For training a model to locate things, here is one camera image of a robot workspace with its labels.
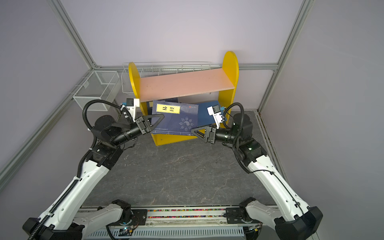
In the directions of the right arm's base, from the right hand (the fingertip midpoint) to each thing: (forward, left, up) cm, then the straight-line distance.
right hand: (192, 132), depth 59 cm
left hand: (+3, +11, +5) cm, 12 cm away
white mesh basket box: (+49, +64, -11) cm, 82 cm away
